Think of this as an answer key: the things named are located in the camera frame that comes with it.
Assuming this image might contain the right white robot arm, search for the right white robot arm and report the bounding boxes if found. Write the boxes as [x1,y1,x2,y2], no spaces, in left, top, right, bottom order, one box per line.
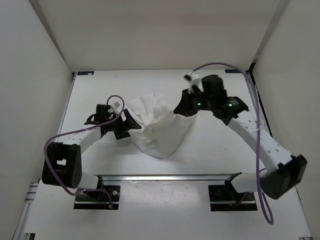
[173,71,307,200]

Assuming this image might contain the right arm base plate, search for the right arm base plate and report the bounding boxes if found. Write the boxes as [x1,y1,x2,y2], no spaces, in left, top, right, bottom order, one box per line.
[208,185,258,212]

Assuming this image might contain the aluminium frame rail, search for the aluminium frame rail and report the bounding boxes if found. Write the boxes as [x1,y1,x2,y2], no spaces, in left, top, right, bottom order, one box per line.
[101,174,232,182]

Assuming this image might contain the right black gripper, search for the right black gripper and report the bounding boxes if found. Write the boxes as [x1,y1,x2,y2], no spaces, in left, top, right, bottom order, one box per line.
[173,88,214,117]

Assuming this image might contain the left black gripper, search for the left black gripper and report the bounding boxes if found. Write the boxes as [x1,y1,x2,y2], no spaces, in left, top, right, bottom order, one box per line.
[105,109,142,140]

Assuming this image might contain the white skirt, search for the white skirt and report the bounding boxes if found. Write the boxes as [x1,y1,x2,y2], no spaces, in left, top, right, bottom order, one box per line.
[126,92,196,159]

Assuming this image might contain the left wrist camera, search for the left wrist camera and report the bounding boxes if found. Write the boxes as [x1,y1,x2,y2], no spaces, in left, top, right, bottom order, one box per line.
[94,104,112,121]

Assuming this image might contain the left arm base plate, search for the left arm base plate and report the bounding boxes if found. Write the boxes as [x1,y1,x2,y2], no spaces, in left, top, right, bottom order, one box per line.
[73,183,121,210]

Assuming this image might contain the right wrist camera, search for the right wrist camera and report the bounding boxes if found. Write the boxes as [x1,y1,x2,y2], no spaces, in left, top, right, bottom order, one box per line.
[184,71,202,94]

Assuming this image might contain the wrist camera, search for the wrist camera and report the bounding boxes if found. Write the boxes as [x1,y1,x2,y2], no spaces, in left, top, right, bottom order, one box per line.
[184,71,202,94]
[94,104,112,121]

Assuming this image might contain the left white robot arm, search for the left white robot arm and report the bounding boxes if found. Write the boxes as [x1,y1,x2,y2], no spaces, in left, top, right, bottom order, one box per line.
[42,105,142,200]

